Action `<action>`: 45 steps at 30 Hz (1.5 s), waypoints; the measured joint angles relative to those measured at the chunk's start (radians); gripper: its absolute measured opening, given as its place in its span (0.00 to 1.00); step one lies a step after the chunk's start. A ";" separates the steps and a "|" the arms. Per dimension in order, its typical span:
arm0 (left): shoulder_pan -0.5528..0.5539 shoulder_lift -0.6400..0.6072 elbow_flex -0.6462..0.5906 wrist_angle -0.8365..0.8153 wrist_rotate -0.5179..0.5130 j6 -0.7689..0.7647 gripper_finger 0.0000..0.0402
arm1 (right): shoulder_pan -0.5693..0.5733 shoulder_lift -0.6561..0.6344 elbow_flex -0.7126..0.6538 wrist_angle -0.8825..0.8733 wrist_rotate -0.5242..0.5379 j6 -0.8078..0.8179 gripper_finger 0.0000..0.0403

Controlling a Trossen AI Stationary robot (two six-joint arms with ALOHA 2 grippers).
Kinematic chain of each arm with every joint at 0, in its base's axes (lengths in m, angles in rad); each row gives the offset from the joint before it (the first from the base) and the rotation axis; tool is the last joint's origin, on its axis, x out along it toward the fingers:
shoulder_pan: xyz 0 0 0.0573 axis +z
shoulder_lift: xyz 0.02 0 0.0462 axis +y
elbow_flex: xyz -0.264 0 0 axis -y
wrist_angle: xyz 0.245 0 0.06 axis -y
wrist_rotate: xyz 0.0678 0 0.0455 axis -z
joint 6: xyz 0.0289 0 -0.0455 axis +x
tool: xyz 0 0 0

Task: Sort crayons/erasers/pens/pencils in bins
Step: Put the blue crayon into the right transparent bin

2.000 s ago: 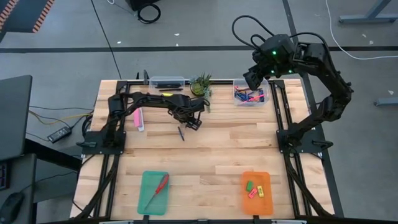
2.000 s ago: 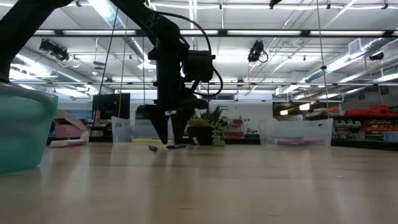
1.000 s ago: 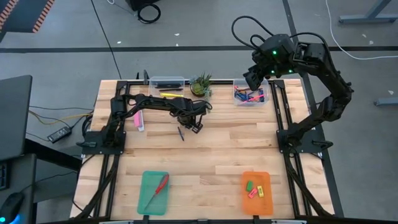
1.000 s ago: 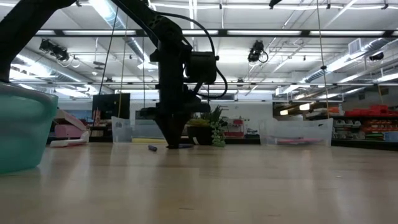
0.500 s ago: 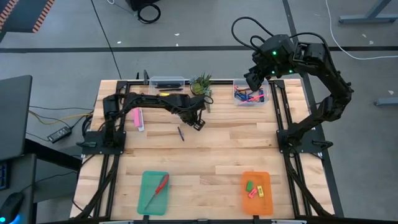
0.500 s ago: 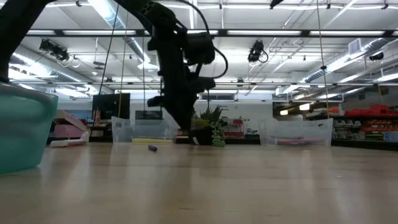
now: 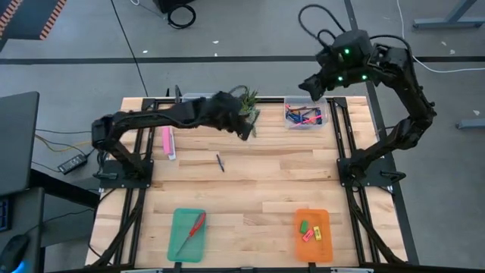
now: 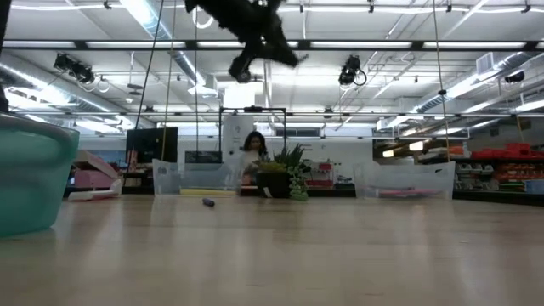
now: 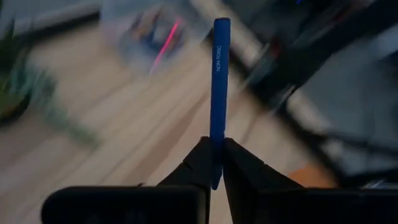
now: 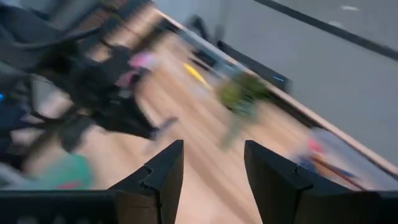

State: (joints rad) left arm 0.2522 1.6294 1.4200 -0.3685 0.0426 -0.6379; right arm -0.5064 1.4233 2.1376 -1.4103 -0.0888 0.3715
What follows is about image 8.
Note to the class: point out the white machine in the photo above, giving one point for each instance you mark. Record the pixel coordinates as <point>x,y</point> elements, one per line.
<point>238,132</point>

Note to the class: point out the black monitor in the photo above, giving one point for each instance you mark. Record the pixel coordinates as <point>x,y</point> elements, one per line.
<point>149,146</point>

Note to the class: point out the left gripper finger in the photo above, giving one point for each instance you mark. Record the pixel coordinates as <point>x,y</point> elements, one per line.
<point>244,59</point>
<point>293,58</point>

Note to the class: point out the teal plastic bin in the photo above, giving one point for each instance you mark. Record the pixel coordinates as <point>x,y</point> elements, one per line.
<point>34,183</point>

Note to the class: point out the yellow pen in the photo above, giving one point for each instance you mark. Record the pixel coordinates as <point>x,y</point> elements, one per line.
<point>208,192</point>

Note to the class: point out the clear plastic bin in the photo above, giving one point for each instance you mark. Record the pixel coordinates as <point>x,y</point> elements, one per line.
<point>404,176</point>
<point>200,176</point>

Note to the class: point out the potted succulent plant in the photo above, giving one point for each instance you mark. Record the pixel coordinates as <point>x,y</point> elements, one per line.
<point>274,183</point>

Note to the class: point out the black aluminium table frame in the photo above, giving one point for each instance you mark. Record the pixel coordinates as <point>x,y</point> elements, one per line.
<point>497,196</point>

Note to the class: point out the shelf with red bins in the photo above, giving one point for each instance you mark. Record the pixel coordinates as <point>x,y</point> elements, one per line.
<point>510,155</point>

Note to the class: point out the black ceiling camera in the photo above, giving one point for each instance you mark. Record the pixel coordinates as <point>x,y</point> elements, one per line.
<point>74,68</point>
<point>245,78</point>
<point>350,70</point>

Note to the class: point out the person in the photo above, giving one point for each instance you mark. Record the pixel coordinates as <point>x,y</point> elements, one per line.
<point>254,146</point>

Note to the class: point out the blue pens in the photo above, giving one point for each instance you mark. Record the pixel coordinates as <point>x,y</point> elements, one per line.
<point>208,202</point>

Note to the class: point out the red storage boxes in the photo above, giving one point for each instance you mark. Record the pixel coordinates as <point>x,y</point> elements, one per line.
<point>325,174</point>

